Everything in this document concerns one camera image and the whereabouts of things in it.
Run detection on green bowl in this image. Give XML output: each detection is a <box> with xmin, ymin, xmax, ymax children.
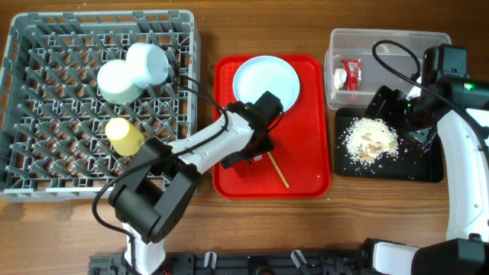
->
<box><xmin>97</xmin><ymin>60</ymin><xmax>143</xmax><ymax>105</ymax></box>

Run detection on wooden chopstick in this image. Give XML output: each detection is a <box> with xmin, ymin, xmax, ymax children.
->
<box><xmin>267</xmin><ymin>151</ymin><xmax>290</xmax><ymax>189</ymax></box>

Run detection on red serving tray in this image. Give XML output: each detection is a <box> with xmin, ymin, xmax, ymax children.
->
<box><xmin>213</xmin><ymin>54</ymin><xmax>331</xmax><ymax>199</ymax></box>

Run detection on yellow plastic cup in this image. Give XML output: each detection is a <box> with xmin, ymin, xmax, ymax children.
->
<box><xmin>105</xmin><ymin>118</ymin><xmax>144</xmax><ymax>157</ymax></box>

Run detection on black waste tray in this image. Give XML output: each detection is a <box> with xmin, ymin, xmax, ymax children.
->
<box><xmin>335</xmin><ymin>108</ymin><xmax>444</xmax><ymax>183</ymax></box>

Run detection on light blue bowl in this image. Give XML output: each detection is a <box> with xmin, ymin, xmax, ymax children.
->
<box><xmin>125</xmin><ymin>42</ymin><xmax>169</xmax><ymax>89</ymax></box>

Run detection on grey dishwasher rack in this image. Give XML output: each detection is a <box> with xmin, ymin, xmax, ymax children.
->
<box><xmin>1</xmin><ymin>10</ymin><xmax>201</xmax><ymax>202</ymax></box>

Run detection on light blue plate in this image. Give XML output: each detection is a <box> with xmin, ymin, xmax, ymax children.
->
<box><xmin>232</xmin><ymin>56</ymin><xmax>300</xmax><ymax>112</ymax></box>

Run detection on red sauce packet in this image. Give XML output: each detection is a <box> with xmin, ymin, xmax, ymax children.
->
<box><xmin>341</xmin><ymin>59</ymin><xmax>361</xmax><ymax>91</ymax></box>

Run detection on rice food waste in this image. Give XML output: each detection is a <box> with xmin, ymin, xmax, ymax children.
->
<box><xmin>340</xmin><ymin>118</ymin><xmax>402</xmax><ymax>166</ymax></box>

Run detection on clear plastic bin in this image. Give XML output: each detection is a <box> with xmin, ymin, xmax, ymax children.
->
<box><xmin>324</xmin><ymin>27</ymin><xmax>452</xmax><ymax>111</ymax></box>

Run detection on white plastic fork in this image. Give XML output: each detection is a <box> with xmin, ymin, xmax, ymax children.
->
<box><xmin>253</xmin><ymin>154</ymin><xmax>263</xmax><ymax>161</ymax></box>

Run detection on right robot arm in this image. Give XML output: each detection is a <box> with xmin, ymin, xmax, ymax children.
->
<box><xmin>364</xmin><ymin>44</ymin><xmax>488</xmax><ymax>274</ymax></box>

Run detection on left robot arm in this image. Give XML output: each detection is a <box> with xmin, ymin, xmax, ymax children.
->
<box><xmin>108</xmin><ymin>92</ymin><xmax>283</xmax><ymax>274</ymax></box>

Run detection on white napkin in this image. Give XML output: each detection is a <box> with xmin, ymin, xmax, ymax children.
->
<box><xmin>333</xmin><ymin>68</ymin><xmax>348</xmax><ymax>90</ymax></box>

